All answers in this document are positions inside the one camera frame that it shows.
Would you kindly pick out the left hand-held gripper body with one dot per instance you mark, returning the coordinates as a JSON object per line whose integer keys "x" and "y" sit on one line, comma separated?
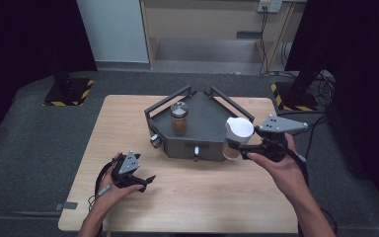
{"x": 128, "y": 168}

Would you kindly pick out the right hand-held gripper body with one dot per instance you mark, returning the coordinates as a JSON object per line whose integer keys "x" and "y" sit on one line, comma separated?
{"x": 281, "y": 126}

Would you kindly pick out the glass jar with white lid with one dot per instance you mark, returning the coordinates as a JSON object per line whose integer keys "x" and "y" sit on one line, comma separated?
{"x": 240, "y": 129}

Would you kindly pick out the dark grey metal rack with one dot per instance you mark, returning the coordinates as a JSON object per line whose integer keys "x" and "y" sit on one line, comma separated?
{"x": 205, "y": 123}

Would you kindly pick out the glass jar with silver lid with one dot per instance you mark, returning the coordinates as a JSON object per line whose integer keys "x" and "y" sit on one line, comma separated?
{"x": 179, "y": 121}

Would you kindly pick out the person's left hand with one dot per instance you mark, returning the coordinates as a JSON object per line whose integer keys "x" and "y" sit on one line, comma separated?
{"x": 107, "y": 194}

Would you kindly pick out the person's right hand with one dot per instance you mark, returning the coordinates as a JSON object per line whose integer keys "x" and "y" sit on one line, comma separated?
{"x": 286, "y": 171}

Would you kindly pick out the black stand with striped base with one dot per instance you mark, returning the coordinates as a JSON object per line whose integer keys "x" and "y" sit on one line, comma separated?
{"x": 296, "y": 97}
{"x": 67, "y": 92}

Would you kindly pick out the grey tape strip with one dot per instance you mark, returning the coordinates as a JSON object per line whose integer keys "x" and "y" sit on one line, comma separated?
{"x": 66, "y": 206}

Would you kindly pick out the dark curtain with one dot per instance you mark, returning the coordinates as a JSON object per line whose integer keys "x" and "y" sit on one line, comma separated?
{"x": 362, "y": 65}
{"x": 19, "y": 42}

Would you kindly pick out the white wall socket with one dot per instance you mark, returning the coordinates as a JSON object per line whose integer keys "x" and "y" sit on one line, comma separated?
{"x": 269, "y": 5}

